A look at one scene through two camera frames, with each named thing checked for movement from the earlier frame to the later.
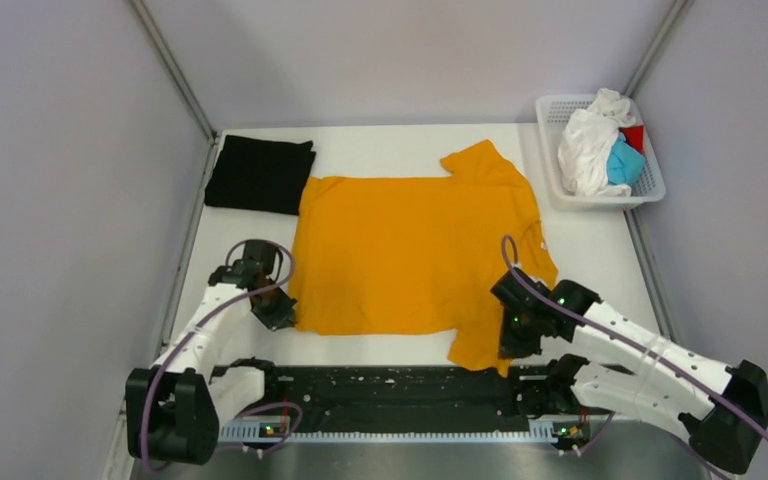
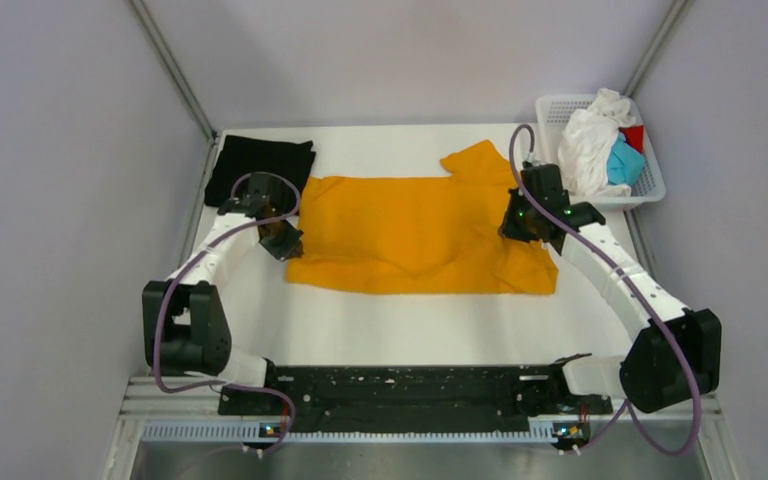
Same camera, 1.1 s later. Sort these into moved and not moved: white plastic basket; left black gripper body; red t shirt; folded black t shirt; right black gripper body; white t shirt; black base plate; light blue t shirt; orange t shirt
Moved: left black gripper body; orange t shirt; right black gripper body
Not moved: folded black t shirt; red t shirt; light blue t shirt; black base plate; white t shirt; white plastic basket
